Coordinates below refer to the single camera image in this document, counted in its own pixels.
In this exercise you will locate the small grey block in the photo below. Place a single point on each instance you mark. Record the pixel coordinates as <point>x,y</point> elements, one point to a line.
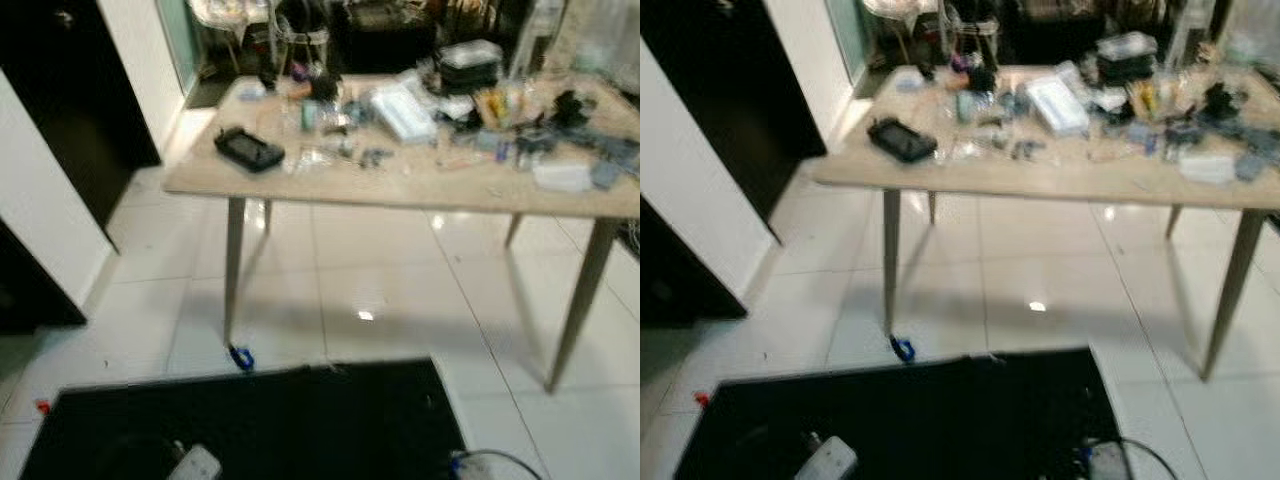
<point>605,175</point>
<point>1250,167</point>

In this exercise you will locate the small white box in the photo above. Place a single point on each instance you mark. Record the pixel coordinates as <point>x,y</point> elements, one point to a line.
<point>562,177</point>
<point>1207,168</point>

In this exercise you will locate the black gadget on table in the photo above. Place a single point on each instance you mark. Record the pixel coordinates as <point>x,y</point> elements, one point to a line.
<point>1218,100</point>
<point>570,108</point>

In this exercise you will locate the black door panel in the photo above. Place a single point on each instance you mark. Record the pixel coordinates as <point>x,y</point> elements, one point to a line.
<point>70,90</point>
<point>730,100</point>

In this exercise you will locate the orange yellow packet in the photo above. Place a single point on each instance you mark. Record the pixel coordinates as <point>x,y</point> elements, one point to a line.
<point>1150,98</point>
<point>495,105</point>

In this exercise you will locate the stacked black food containers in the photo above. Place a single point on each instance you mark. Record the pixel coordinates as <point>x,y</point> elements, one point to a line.
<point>1127,62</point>
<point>468,70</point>

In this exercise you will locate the light wooden table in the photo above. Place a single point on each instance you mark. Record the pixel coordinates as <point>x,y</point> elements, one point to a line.
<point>1050,185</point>
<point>400,190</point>

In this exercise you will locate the clear white plastic box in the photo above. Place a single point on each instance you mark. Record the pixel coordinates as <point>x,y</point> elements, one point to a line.
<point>403,112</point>
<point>1057,105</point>

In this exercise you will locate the black zip case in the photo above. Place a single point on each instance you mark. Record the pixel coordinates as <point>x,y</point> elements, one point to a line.
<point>902,141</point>
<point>248,150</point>

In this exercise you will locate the small blue floor object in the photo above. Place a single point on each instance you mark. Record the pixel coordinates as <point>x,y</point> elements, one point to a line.
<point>904,349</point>
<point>241,358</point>

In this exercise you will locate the black floor mat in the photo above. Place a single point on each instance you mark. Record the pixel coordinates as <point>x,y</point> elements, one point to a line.
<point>280,420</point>
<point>920,420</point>

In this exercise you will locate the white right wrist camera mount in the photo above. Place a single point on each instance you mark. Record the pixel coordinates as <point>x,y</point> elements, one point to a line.
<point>1108,462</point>
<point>472,467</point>

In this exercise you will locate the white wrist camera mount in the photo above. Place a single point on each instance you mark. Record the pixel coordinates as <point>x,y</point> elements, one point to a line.
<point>1108,462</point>
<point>197,466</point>
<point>830,462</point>
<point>472,467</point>

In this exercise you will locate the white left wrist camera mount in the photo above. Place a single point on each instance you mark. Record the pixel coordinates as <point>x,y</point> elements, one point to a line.
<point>830,462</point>
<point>197,466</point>

